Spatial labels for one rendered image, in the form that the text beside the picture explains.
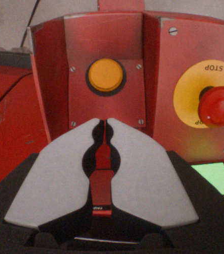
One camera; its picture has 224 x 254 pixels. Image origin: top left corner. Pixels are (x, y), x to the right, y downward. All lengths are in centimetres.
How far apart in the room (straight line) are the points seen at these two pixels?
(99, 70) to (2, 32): 89
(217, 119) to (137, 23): 14
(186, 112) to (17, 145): 33
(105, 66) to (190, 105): 10
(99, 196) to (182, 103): 12
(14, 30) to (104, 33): 84
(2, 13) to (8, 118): 67
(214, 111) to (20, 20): 95
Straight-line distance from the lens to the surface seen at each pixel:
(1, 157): 41
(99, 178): 22
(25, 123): 49
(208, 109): 17
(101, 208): 20
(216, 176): 24
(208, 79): 20
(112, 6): 83
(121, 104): 24
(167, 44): 17
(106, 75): 23
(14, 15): 104
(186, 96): 19
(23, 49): 105
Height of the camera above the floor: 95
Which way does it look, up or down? 56 degrees down
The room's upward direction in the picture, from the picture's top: 179 degrees clockwise
